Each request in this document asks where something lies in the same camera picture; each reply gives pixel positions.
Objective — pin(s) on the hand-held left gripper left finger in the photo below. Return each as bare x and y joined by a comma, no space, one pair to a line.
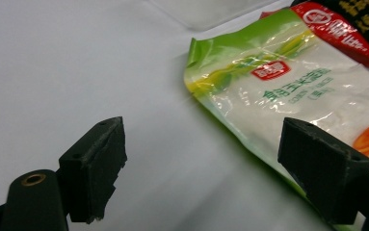
92,173

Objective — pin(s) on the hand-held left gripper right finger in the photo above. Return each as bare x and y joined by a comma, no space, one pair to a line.
323,173

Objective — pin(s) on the green and white food packet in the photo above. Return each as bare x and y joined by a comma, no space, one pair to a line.
301,96

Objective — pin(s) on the red and black food packet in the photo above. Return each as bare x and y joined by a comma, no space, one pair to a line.
339,29

